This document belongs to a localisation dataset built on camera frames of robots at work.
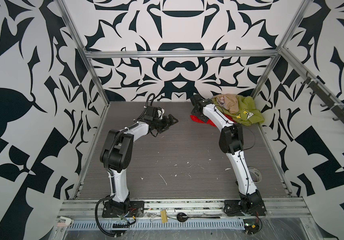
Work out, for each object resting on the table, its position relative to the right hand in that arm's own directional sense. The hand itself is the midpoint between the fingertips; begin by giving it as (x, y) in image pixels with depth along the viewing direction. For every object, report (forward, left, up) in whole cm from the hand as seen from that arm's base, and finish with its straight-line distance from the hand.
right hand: (198, 113), depth 106 cm
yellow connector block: (-60, +23, -4) cm, 65 cm away
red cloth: (-22, -1, +19) cm, 29 cm away
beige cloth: (+8, -22, +3) cm, 24 cm away
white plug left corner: (-62, +67, -3) cm, 92 cm away
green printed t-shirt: (-2, -34, +2) cm, 34 cm away
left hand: (-11, +17, +6) cm, 21 cm away
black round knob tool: (-61, +14, -2) cm, 62 cm away
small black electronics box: (-64, -18, -7) cm, 67 cm away
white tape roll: (-41, -28, -6) cm, 50 cm away
